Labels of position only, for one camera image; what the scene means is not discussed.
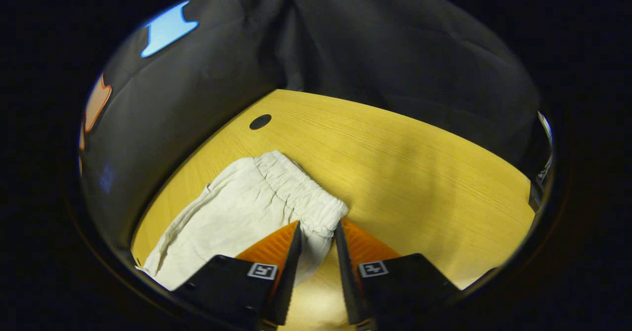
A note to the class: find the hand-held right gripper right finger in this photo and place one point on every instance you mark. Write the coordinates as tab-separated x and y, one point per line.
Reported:
348	281

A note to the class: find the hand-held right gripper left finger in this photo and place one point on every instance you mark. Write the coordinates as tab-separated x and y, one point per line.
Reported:
289	281

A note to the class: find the white jeans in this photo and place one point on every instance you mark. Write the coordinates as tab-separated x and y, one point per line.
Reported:
237	212

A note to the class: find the black backdrop cloth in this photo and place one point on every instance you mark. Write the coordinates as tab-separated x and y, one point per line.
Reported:
345	39

